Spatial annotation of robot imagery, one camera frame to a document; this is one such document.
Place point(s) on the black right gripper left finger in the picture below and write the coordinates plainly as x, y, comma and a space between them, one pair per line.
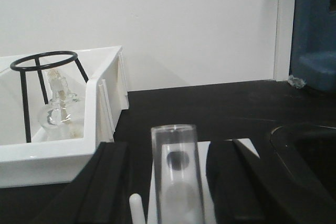
99, 192

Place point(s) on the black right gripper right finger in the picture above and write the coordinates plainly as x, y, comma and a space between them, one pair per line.
247, 188

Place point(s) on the clear glass test tube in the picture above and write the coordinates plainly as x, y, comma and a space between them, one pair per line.
177, 175

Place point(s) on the white test tube rack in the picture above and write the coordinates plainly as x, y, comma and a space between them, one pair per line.
137, 214

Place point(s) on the grey-blue pegboard drying rack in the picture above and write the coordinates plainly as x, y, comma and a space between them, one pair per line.
313, 44

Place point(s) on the black lab sink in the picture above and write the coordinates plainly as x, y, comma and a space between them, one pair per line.
307, 151

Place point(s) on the glass flask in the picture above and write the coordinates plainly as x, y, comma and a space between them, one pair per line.
62, 109

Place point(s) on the right white storage bin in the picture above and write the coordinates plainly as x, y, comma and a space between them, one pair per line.
30, 155

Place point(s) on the crumpled plastic scrap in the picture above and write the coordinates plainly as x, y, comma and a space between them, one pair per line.
295, 82

